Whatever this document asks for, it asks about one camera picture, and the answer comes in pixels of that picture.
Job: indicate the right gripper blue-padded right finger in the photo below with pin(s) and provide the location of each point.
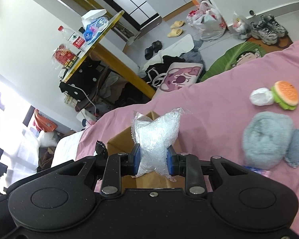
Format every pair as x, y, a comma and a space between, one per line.
187, 166

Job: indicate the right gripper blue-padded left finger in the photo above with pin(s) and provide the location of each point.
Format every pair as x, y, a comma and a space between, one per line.
118, 166

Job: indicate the clear bag of white filling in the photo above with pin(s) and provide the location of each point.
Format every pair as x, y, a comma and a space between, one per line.
153, 139

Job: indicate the blue white tissue pack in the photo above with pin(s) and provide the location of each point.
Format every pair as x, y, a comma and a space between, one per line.
262, 172

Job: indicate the grey fluffy plush toy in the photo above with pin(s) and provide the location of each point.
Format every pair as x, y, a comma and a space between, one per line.
266, 139

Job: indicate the blue knitted cloth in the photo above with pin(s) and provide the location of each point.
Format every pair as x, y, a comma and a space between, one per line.
292, 155

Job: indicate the brown cardboard box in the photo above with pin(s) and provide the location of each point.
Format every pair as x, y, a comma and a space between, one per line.
147, 176

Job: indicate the white small appliance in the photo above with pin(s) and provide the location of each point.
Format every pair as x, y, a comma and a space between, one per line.
86, 118

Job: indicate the pink bed sheet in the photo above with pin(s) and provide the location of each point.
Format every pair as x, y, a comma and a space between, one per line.
219, 107

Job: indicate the orange cloth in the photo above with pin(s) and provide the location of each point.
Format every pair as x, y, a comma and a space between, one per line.
42, 123

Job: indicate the black polka dot bag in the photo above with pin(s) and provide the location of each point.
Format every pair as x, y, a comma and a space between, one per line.
84, 78

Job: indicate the pink bear laptop bag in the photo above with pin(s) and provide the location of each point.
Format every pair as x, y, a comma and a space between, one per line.
179, 75

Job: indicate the black clothes pile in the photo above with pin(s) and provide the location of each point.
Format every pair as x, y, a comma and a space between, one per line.
154, 75

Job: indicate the white crumpled plastic ball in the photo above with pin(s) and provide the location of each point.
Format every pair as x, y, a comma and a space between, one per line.
262, 97

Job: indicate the round yellow-edged table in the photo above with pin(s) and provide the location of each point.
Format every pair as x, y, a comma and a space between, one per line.
114, 58

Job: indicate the grey blue cloth on floor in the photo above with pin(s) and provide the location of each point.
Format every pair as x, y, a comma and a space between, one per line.
194, 56

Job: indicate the black slipper left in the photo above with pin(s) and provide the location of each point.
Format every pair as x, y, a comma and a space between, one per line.
148, 53

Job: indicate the black slipper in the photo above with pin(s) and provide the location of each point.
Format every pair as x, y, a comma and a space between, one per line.
156, 46
148, 53

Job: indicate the green leaf cartoon rug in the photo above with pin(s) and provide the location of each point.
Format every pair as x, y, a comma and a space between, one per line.
233, 57

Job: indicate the hamburger plush toy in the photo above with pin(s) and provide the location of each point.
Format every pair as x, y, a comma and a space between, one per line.
285, 95

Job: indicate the red snack package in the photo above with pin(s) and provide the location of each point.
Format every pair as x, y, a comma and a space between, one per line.
64, 56

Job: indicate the white floor mat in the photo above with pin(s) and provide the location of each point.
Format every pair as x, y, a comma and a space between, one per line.
183, 45

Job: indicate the black slipper right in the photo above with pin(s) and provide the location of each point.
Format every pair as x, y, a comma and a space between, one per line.
156, 46

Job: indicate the clear water bottle red label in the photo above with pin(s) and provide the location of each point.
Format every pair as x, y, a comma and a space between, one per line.
73, 38

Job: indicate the yellow slipper left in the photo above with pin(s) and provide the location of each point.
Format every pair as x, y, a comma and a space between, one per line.
174, 33

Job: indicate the yellow slipper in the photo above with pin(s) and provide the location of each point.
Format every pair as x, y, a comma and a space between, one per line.
177, 24
174, 33

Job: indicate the blue white plastic bag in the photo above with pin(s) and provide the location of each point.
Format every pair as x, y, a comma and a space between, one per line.
94, 26

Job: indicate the yellow slipper right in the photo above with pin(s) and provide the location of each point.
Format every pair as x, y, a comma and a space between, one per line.
177, 24

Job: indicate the large white red shopping bag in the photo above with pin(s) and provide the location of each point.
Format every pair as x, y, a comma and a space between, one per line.
208, 21

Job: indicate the small clear trash bag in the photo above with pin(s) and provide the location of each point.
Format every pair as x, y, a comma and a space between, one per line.
241, 27

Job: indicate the grey sneaker outer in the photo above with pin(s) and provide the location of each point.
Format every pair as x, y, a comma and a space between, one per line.
263, 32

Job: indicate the grey sneaker near wall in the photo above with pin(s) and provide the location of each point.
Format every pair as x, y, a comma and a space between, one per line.
272, 24

